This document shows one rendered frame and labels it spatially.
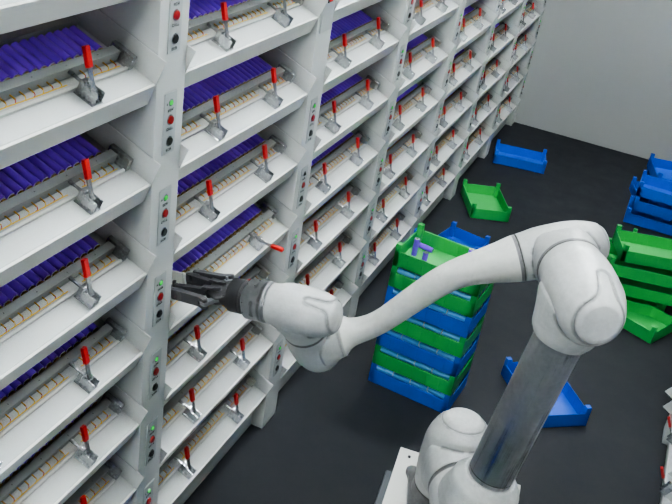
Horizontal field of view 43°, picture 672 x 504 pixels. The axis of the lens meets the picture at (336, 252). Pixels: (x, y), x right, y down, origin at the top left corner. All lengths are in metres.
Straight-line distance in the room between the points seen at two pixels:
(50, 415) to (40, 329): 0.20
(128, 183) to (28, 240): 0.27
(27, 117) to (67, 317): 0.41
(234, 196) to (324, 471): 1.01
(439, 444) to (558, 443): 1.05
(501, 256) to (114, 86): 0.82
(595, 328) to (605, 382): 1.83
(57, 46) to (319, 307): 0.71
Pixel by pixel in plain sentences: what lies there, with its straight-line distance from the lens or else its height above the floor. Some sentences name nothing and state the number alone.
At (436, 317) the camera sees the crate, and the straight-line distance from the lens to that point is 2.85.
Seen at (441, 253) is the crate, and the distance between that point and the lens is 2.96.
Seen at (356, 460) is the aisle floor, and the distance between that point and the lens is 2.77.
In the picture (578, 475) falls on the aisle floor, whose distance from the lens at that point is 2.98.
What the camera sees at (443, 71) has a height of 0.86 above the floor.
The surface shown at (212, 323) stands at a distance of 2.28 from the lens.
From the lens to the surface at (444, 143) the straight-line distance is 4.23.
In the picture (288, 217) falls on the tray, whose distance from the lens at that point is 2.39.
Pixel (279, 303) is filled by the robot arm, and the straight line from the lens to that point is 1.79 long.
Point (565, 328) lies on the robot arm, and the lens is 1.63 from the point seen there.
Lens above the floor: 1.86
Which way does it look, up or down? 29 degrees down
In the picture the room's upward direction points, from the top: 10 degrees clockwise
